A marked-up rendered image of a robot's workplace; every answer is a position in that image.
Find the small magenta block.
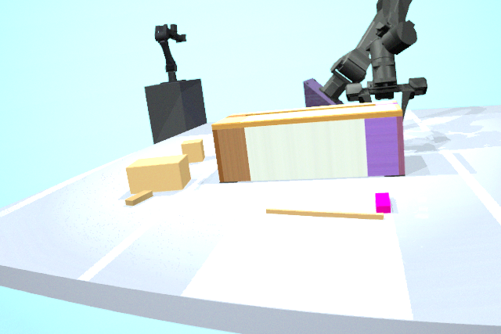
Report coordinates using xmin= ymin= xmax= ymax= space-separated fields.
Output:
xmin=375 ymin=193 xmax=391 ymax=214

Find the pale orange flat bar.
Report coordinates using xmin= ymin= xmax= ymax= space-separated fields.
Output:
xmin=266 ymin=208 xmax=384 ymax=221

